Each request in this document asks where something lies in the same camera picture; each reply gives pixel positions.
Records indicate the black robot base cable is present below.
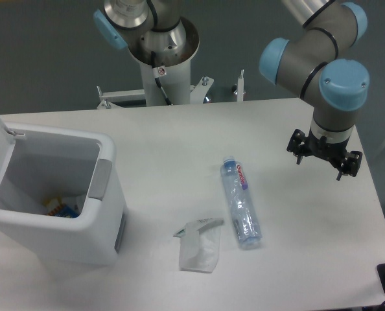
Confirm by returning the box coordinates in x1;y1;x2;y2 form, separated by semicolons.
150;51;174;106

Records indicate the white metal base frame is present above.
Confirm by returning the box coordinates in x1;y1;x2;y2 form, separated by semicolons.
96;69;248;110

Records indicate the colourful trash inside can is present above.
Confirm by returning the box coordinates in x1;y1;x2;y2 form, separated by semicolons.
43;197;84;218

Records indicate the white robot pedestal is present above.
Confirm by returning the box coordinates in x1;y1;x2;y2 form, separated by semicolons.
129;17;200;89

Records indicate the white plastic wrapper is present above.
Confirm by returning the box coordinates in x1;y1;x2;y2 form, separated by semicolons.
173;218;224;273

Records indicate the white trash can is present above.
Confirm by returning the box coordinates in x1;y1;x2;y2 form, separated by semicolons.
0;123;127;265

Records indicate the clear plastic water bottle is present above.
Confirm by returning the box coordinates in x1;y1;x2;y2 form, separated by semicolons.
220;156;262;249

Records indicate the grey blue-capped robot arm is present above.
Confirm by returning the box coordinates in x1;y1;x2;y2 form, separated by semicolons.
93;1;370;176

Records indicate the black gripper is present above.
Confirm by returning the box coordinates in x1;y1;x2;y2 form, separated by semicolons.
286;129;363;181

